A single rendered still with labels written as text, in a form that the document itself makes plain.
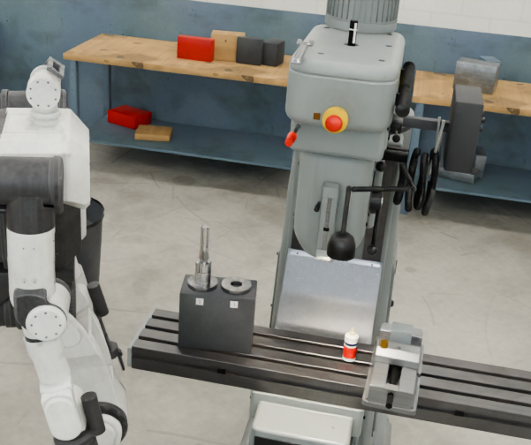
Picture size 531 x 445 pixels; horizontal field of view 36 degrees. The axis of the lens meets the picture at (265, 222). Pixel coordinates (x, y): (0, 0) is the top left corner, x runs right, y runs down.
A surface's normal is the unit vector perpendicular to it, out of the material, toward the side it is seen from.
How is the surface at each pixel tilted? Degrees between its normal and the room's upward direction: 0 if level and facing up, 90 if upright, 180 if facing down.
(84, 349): 90
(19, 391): 0
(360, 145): 90
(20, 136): 0
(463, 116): 90
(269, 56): 90
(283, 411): 0
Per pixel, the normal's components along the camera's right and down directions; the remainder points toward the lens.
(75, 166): 0.84, 0.21
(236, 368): -0.19, 0.40
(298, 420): 0.07, -0.90
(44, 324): 0.14, 0.40
